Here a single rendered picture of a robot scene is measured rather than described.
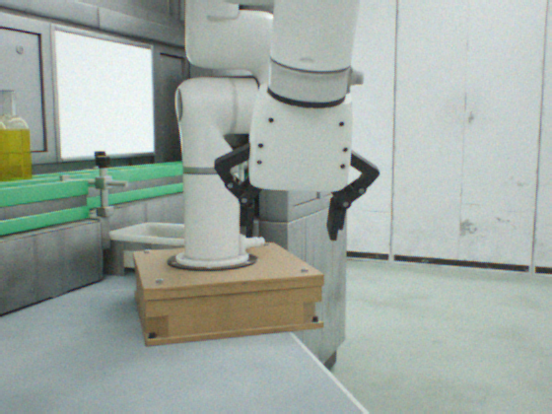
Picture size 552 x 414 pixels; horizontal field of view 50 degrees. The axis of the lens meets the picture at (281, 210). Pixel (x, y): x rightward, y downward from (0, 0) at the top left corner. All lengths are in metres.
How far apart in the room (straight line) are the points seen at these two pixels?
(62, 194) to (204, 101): 0.38
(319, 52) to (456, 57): 4.13
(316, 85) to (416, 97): 4.13
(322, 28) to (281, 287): 0.50
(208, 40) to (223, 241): 0.32
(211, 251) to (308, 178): 0.43
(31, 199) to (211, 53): 0.43
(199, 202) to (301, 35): 0.52
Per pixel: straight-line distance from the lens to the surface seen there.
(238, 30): 0.97
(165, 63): 2.05
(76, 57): 1.66
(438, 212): 4.67
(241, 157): 0.59
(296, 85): 0.54
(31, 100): 1.54
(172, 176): 1.70
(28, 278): 1.15
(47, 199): 1.19
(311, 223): 2.22
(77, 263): 1.24
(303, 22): 0.52
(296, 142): 0.57
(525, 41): 4.62
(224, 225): 0.99
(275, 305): 0.93
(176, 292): 0.89
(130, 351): 0.90
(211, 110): 0.97
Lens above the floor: 1.07
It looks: 8 degrees down
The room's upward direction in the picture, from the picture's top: straight up
